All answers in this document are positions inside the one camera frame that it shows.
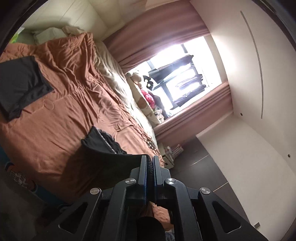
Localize black t-shirt floral trim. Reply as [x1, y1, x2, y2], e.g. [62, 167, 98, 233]
[61, 126, 147, 202]

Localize white bedside cabinet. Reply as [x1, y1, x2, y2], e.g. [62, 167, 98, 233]
[158, 143, 175, 169]

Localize striped paper bag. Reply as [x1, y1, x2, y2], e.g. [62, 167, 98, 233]
[166, 144, 184, 160]

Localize bear print cushion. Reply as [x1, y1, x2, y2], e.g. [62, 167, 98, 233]
[125, 73, 160, 128]

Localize red cloth on sill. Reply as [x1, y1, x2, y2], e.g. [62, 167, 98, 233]
[141, 89, 155, 109]

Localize right pink curtain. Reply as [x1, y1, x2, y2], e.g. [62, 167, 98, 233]
[154, 82, 233, 147]

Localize pink curtain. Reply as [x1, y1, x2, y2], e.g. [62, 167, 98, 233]
[103, 1, 210, 73]
[154, 82, 233, 147]

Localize plush toy on sill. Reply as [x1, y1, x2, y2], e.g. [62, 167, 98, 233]
[130, 72, 143, 89]

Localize orange-brown quilt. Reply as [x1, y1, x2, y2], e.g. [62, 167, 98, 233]
[0, 32, 174, 232]

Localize beige bed sheet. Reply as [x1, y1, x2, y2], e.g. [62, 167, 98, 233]
[62, 25, 160, 149]

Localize cartoon print bed base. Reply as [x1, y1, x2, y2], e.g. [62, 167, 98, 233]
[1, 147, 69, 206]

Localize left pink curtain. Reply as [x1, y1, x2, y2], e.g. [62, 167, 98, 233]
[103, 1, 210, 73]

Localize small folded black garment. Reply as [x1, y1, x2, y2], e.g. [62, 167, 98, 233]
[1, 56, 54, 121]

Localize cream padded headboard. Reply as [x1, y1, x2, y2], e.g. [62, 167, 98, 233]
[21, 0, 125, 42]

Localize white pillow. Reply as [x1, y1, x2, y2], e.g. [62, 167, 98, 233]
[33, 27, 67, 45]

